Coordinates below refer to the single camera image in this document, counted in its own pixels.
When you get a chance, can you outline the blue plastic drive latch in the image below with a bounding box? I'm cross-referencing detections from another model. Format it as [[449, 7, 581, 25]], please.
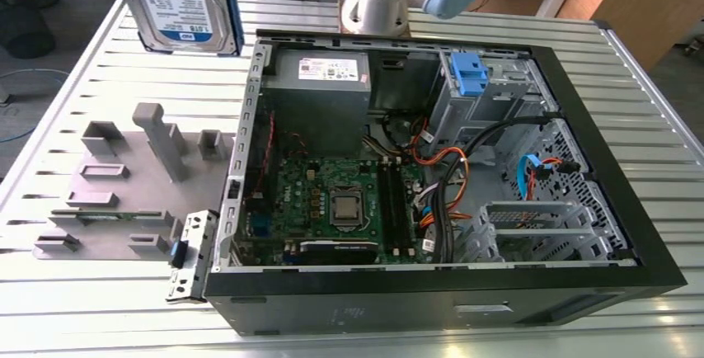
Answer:
[[450, 51, 490, 97]]

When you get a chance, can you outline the black open PC case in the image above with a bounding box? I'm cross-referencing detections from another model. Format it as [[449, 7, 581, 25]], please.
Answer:
[[202, 27, 689, 338]]

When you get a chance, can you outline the grey power supply unit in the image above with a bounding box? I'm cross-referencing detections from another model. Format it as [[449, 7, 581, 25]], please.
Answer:
[[262, 49, 371, 157]]

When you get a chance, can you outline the silver CPU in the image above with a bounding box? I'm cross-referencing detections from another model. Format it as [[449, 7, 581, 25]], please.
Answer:
[[331, 195, 365, 224]]

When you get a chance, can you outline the metal disk bay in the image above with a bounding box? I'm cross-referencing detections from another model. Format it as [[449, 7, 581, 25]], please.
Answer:
[[473, 200, 629, 264]]

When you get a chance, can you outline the green motherboard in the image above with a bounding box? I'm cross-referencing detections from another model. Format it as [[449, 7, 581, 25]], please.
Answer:
[[242, 155, 437, 266]]

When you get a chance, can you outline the orange red wire bundle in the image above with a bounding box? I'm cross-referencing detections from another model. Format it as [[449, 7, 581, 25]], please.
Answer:
[[413, 118, 475, 231]]

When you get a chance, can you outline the wooden cabinet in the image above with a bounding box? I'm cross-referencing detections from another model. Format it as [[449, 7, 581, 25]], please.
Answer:
[[555, 0, 704, 70]]

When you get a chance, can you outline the blue data wire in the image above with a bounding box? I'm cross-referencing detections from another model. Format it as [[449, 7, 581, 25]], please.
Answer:
[[517, 152, 546, 202]]

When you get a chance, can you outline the grey parts rack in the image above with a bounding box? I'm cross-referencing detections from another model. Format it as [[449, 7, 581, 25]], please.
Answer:
[[33, 101, 238, 261]]

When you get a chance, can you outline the hard disk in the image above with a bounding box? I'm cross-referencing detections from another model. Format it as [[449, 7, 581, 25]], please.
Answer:
[[110, 0, 245, 59]]

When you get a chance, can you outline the green RAM stick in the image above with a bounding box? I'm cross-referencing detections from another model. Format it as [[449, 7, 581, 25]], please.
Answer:
[[79, 209, 142, 222]]

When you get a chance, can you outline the CPU socket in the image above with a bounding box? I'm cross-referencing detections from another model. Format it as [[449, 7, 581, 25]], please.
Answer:
[[325, 186, 375, 234]]

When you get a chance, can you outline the thick black cable bundle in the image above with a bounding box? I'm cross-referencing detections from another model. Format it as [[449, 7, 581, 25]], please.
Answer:
[[431, 116, 555, 262]]

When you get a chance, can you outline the metal optical drive cage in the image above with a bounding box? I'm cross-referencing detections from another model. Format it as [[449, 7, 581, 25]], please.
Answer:
[[429, 46, 557, 165]]

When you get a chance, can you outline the thin red wire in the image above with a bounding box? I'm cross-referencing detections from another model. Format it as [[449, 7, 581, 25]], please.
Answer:
[[255, 110, 277, 200]]

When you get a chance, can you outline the black bin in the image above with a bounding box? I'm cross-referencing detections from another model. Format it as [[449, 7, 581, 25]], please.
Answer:
[[0, 2, 57, 60]]

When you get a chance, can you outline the black RAM slot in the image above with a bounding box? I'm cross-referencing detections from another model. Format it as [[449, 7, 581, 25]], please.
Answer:
[[378, 158, 402, 254], [391, 158, 415, 254]]

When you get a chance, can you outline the black graphics card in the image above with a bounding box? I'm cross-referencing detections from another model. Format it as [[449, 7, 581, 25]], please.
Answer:
[[286, 238, 381, 266]]

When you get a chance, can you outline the metal card retention bracket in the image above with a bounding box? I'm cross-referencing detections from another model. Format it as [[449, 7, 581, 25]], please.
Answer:
[[165, 209, 222, 304]]

